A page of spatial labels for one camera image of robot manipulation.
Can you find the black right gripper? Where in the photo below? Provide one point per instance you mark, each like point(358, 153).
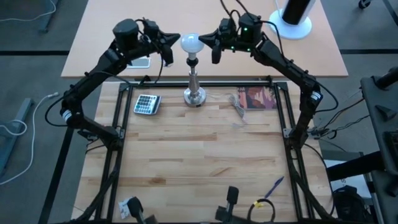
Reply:
point(230, 40)

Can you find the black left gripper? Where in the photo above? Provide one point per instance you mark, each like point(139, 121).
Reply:
point(154, 42)

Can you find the white flood lightbulb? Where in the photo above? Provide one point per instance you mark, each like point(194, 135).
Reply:
point(192, 43)

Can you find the silver table lamp base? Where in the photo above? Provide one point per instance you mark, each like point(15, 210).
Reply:
point(195, 98)

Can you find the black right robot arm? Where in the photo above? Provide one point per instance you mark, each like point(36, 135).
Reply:
point(289, 71)

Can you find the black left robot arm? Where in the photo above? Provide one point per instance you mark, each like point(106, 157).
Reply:
point(93, 74)

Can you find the white flat box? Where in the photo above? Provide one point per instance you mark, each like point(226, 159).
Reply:
point(141, 63)

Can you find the light wooden desk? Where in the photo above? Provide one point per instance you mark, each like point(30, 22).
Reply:
point(186, 15)

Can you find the grey desk calculator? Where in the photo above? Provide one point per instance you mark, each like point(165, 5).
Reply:
point(146, 104)

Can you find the white round stand base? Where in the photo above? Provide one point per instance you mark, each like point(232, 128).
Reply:
point(290, 29)

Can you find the blue-grey table leg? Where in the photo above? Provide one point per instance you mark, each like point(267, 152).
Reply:
point(46, 18)
point(21, 109)

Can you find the blue pen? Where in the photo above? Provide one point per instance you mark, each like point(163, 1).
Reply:
point(274, 187)

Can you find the black chair wheel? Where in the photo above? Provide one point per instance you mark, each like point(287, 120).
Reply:
point(363, 3)

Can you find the small printed sticker sheet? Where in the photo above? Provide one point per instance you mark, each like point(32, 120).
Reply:
point(123, 208)

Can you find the grey equipment cart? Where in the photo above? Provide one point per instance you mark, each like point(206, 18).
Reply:
point(379, 124)

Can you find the black backpack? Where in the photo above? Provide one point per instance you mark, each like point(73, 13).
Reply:
point(351, 205)

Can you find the black aluminium table frame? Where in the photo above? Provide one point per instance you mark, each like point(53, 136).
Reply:
point(248, 83)

